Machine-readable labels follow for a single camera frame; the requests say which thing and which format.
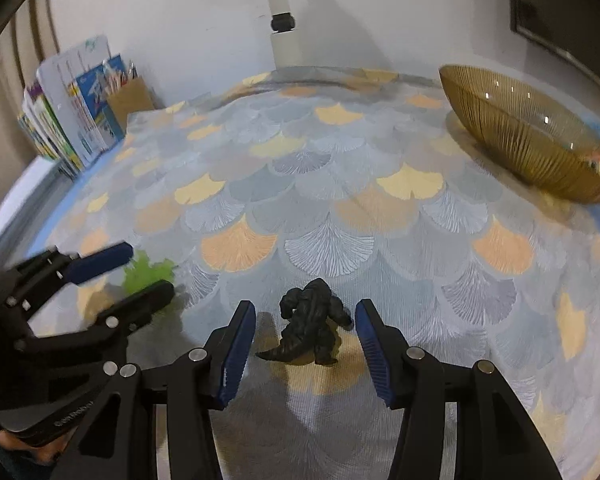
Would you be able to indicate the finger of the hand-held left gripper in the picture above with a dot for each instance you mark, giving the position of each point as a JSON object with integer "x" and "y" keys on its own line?
{"x": 102, "y": 262}
{"x": 145, "y": 297}

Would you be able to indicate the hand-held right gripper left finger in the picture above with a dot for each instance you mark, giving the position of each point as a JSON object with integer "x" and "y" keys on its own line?
{"x": 237, "y": 355}

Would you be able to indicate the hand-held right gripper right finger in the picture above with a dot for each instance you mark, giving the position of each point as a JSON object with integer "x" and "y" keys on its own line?
{"x": 375, "y": 355}

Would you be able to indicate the light green dinosaur figure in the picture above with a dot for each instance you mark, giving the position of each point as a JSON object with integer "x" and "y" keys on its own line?
{"x": 145, "y": 272}

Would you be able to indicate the black dinosaur figure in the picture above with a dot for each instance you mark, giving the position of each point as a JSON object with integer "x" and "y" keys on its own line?
{"x": 310, "y": 325}

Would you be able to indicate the amber glass bowl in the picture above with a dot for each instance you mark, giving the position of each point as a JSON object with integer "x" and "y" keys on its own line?
{"x": 520, "y": 135}

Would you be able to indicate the person's left hand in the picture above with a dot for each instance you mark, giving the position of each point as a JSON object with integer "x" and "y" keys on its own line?
{"x": 15, "y": 447}

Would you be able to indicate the row of books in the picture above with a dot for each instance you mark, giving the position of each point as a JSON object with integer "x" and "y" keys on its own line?
{"x": 65, "y": 110}

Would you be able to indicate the brown pen holder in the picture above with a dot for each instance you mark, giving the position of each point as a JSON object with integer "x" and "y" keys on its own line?
{"x": 130, "y": 100}

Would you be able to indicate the fan-patterned tablecloth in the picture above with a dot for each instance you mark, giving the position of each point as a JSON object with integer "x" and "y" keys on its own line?
{"x": 330, "y": 185}

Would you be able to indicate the bunch of pens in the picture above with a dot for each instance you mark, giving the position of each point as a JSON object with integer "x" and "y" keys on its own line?
{"x": 120, "y": 77}

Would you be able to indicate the white desk lamp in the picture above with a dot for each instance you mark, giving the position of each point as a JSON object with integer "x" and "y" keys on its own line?
{"x": 286, "y": 50}

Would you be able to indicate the black lamp clamp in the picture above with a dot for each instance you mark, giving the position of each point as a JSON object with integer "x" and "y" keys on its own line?
{"x": 283, "y": 22}

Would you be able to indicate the black wall television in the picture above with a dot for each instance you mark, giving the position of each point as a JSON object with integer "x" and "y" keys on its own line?
{"x": 555, "y": 10}

